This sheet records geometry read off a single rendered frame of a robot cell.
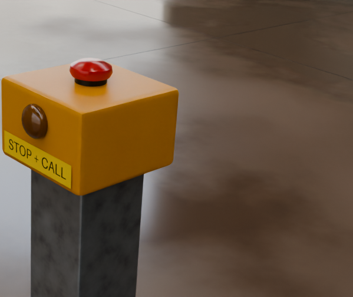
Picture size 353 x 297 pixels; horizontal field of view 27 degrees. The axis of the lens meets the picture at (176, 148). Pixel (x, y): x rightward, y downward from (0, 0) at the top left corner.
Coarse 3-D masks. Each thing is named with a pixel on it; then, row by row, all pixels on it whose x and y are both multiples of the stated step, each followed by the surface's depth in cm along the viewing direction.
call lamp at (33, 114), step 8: (32, 104) 65; (24, 112) 65; (32, 112) 64; (40, 112) 64; (24, 120) 65; (32, 120) 64; (40, 120) 64; (24, 128) 65; (32, 128) 64; (40, 128) 64; (32, 136) 65; (40, 136) 65
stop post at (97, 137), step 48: (48, 96) 64; (96, 96) 65; (144, 96) 66; (48, 144) 65; (96, 144) 63; (144, 144) 68; (48, 192) 70; (96, 192) 68; (48, 240) 72; (96, 240) 70; (48, 288) 75; (96, 288) 73
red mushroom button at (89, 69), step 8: (72, 64) 67; (80, 64) 67; (88, 64) 67; (96, 64) 67; (104, 64) 67; (72, 72) 67; (80, 72) 66; (88, 72) 66; (96, 72) 66; (104, 72) 67; (112, 72) 68; (88, 80) 67; (96, 80) 67
